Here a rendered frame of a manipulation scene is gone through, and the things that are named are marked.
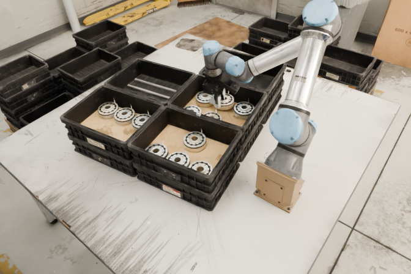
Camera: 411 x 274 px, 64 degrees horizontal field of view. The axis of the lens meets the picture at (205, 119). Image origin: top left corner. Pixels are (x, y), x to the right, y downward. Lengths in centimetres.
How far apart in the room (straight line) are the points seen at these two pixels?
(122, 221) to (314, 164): 90
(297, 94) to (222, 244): 63
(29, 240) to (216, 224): 142
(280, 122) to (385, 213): 145
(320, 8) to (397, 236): 158
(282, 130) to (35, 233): 181
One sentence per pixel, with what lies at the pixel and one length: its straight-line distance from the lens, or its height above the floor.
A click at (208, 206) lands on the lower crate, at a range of 139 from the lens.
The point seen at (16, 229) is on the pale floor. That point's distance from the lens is 256.
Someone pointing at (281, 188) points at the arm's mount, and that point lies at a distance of 133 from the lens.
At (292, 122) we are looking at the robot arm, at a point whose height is 113.
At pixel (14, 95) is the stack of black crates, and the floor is 49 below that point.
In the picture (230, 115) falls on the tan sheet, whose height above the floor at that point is 83.
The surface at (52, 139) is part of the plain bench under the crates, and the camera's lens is 192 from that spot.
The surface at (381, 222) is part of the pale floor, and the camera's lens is 242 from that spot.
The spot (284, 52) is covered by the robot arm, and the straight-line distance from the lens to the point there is 142.
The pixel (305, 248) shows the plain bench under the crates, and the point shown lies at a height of 70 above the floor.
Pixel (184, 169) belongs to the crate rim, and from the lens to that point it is 126.
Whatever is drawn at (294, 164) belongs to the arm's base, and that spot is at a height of 93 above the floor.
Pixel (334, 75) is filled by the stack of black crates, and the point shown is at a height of 52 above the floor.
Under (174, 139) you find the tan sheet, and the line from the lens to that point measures 152.
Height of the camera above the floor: 188
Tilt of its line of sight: 41 degrees down
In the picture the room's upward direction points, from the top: 3 degrees counter-clockwise
